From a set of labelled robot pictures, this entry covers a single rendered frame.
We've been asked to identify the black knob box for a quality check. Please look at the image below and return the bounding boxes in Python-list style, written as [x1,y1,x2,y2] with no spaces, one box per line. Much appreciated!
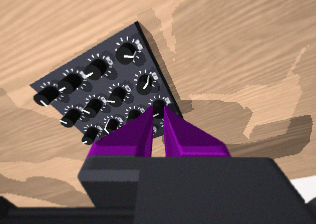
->
[30,21,183,145]

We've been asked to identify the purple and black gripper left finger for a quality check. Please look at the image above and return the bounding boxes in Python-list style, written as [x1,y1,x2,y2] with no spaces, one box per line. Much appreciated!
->
[86,106,154,158]

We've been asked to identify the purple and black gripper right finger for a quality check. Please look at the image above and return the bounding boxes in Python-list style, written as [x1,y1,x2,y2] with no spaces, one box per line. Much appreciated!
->
[164,106,231,157]

